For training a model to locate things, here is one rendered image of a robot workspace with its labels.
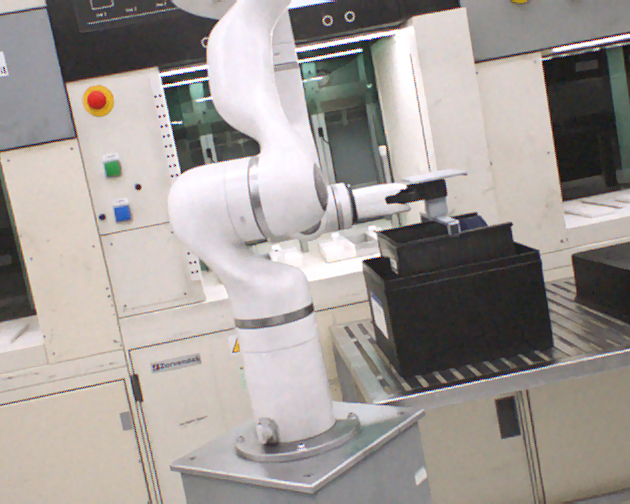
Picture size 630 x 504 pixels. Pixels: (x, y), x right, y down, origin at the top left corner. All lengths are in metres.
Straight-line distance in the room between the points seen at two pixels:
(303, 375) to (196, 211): 0.28
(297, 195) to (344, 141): 1.69
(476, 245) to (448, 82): 0.54
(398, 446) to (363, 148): 1.70
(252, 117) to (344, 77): 1.24
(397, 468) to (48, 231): 1.02
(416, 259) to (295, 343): 0.35
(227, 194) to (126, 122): 0.78
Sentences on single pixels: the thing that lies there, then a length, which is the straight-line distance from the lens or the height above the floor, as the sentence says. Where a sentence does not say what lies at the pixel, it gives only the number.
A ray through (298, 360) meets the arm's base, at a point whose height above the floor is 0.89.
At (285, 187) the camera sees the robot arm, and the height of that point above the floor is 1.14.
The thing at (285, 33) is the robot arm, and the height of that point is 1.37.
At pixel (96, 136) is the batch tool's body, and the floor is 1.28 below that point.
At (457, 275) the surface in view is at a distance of 1.52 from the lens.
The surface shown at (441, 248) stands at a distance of 1.54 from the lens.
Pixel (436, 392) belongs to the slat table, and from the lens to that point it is 1.45.
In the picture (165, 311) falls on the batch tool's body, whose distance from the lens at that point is 2.01.
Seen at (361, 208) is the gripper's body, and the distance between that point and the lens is 1.56.
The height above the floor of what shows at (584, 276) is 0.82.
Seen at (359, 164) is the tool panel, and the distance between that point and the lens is 2.91.
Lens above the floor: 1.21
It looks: 8 degrees down
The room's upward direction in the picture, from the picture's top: 11 degrees counter-clockwise
